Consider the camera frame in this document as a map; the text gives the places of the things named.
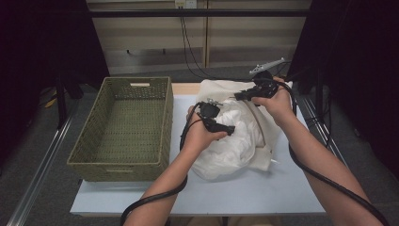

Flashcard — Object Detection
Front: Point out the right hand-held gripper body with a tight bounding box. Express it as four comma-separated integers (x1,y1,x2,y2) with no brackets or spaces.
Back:
248,56,286,102

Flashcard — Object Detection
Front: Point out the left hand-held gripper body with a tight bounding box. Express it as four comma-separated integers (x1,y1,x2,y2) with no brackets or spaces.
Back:
197,97,228,134

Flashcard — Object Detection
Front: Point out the white garment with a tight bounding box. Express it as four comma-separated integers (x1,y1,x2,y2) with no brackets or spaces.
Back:
191,98,267,181

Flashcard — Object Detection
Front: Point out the cream mesh laundry bag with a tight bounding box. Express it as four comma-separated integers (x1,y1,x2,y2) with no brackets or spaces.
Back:
194,78,295,172

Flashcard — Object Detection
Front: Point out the green woven basket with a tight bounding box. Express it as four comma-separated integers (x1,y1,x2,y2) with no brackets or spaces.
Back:
66,76,174,183

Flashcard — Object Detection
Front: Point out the person's right hand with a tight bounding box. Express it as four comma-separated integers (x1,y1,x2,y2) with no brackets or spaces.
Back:
250,76,297,126

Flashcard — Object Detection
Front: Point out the person's left hand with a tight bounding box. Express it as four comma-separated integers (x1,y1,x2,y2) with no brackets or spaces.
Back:
183,105,228,153

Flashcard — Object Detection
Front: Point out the person's right leg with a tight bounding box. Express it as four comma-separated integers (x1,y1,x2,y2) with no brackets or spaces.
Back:
228,217,274,226

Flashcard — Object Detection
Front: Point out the person's leg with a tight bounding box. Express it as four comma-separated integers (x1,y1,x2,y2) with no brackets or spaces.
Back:
187,217,222,226
228,217,274,226

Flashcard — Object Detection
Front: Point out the person's left leg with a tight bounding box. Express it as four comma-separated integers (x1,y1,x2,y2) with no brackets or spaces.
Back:
187,217,222,226

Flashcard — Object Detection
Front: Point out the dark curtain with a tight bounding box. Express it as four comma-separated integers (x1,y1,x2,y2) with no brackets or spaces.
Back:
286,0,399,177
0,0,109,164

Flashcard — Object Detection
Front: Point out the black horizontal bar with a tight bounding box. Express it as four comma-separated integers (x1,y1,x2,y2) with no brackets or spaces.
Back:
88,8,311,18

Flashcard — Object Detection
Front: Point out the black metal stand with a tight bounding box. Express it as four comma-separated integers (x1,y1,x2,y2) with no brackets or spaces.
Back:
55,72,69,130

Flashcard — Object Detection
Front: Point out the yellow floor tape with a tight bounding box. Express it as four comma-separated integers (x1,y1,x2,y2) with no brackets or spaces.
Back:
44,89,59,109

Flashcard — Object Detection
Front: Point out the black wall cable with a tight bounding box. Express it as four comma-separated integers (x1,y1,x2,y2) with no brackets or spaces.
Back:
180,17,293,82

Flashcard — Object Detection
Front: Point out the black floor cable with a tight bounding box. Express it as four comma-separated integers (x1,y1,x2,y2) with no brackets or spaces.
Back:
305,93,334,149

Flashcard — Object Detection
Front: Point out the left hand-held gripper black cable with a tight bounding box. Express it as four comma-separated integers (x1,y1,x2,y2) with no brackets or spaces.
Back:
120,102,208,226

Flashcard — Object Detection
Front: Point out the hand-held gripper black cable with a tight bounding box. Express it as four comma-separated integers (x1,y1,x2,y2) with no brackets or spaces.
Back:
120,102,208,226
266,78,390,226

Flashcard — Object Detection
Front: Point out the white wall socket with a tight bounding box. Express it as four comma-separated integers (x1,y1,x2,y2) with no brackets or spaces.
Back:
174,0,198,9

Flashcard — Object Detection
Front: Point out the right hand-held gripper black cable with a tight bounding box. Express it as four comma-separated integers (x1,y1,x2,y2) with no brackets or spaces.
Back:
266,78,390,226

